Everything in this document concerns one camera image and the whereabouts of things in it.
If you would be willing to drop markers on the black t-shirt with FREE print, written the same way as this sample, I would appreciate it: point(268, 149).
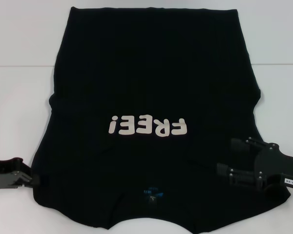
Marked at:
point(146, 73)

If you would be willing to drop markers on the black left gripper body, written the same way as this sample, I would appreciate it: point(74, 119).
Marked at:
point(2, 175)

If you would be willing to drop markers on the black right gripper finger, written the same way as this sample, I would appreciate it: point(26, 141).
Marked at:
point(238, 174)
point(246, 143)

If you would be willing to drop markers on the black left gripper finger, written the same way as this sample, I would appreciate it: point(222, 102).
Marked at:
point(29, 180)

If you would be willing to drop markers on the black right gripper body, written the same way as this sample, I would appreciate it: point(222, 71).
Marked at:
point(273, 163)

